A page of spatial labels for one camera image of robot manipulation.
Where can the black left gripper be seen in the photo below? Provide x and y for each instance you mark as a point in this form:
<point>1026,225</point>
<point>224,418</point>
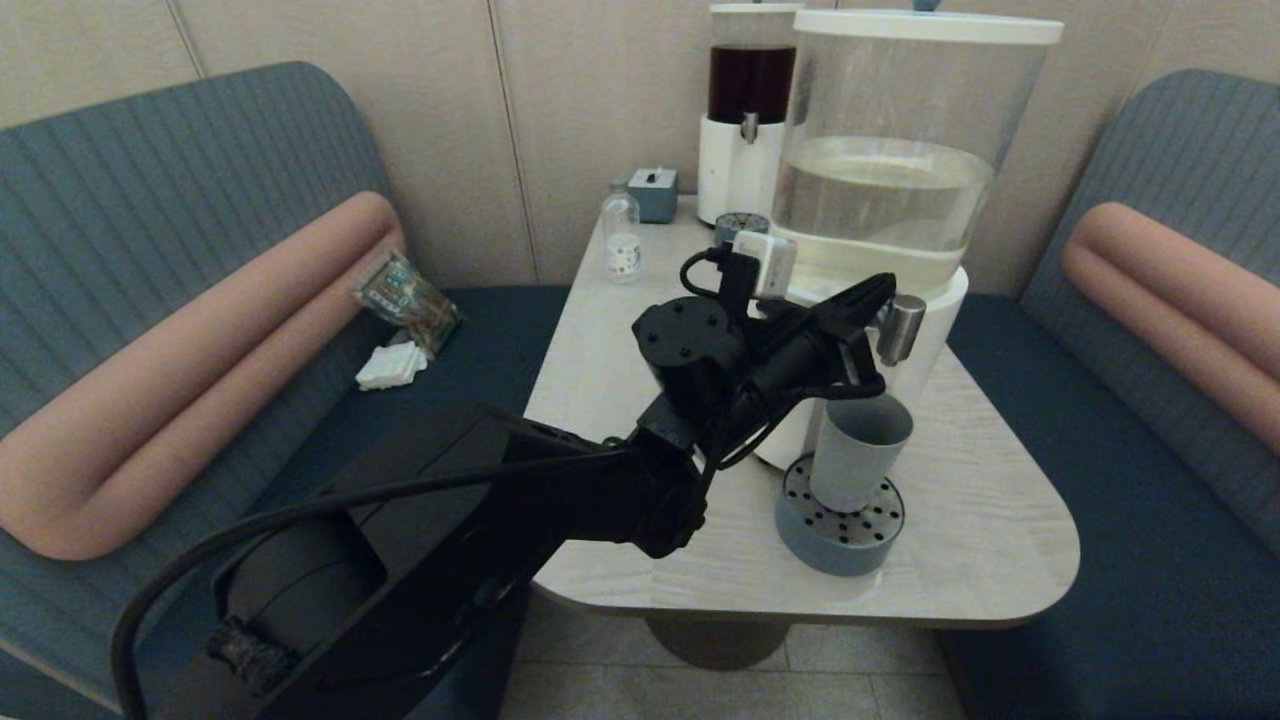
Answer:
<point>790,365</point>

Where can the grey-blue plastic cup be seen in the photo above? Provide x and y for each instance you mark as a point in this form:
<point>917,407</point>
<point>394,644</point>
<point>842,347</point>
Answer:
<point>860,460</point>

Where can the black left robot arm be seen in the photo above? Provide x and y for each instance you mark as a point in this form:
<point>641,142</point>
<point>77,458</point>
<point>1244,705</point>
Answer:
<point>450,540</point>

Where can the clear water dispenser white base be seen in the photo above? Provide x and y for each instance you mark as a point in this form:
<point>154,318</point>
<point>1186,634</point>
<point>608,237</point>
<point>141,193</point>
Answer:
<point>900,190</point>

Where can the blue perforated drip tray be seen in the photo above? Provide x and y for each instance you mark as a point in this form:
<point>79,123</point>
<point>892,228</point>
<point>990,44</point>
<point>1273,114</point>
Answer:
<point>742,222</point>
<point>840,552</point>

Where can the dark drink dispenser white base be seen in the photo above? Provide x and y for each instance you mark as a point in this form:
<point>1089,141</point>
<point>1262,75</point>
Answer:
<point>735,172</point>

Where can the grey-blue tissue box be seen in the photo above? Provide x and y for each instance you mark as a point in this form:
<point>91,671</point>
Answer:
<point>652,196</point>

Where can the small clear plastic bottle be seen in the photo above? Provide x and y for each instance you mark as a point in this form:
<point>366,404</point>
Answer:
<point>621,248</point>

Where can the pink cylindrical backrest bolster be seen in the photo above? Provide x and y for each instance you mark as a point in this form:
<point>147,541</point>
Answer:
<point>180,380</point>
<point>1180,298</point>

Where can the blue upholstered booth sofa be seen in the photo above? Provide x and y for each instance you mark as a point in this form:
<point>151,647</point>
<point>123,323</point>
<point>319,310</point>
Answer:
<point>1120,560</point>
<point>150,180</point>

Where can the white paper napkins stack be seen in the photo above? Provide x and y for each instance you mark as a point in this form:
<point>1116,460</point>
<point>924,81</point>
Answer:
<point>390,368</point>

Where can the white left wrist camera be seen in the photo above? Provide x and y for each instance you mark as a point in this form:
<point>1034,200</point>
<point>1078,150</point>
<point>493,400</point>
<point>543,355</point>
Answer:
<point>768,262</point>

